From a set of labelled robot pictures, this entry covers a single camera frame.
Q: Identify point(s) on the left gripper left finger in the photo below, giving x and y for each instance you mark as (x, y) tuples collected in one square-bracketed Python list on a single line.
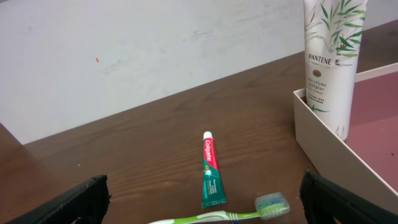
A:
[(87, 202)]

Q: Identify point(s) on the red green toothpaste tube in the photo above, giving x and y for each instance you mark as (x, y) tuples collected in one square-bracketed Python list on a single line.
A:
[(213, 191)]

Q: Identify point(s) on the white Pantene tube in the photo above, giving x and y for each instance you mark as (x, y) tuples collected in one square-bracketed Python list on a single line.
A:
[(333, 30)]

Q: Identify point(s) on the green white toothbrush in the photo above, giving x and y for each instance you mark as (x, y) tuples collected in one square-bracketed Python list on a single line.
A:
[(267, 207)]

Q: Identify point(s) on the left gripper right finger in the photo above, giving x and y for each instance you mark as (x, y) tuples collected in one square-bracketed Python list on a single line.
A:
[(324, 202)]

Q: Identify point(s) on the white box with pink interior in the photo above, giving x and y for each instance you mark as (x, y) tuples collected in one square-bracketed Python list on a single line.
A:
[(366, 162)]

